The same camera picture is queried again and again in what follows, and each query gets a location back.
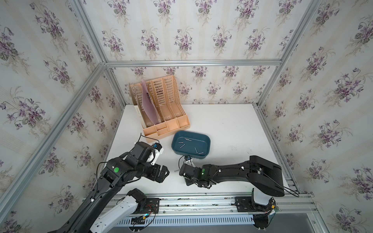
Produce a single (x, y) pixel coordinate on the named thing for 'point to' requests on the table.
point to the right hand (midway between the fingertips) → (188, 178)
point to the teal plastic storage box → (194, 144)
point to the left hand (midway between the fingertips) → (163, 171)
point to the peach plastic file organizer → (170, 104)
